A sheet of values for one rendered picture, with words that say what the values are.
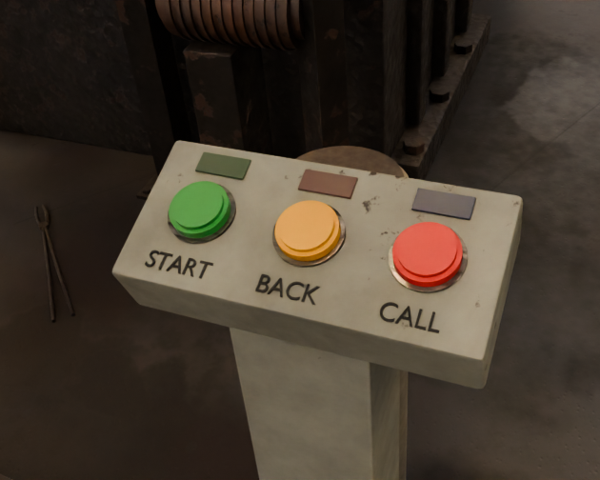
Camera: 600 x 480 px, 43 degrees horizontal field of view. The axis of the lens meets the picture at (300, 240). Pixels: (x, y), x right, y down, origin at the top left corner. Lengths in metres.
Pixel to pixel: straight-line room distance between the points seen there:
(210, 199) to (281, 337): 0.10
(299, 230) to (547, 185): 1.12
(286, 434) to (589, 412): 0.66
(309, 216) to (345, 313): 0.07
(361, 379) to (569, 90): 1.42
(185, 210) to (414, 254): 0.15
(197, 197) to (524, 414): 0.75
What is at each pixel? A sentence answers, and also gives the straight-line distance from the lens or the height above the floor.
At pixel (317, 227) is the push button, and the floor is 0.61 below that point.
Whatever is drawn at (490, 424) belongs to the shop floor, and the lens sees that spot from 1.13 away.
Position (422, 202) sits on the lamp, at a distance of 0.48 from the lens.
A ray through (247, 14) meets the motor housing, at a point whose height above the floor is 0.48.
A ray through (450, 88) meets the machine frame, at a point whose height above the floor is 0.07.
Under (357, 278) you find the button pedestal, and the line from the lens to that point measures 0.46.
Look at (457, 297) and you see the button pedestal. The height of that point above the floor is 0.59.
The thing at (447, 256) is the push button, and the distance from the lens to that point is 0.44.
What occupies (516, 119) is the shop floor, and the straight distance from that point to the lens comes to 1.74.
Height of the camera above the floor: 0.90
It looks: 40 degrees down
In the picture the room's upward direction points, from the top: 6 degrees counter-clockwise
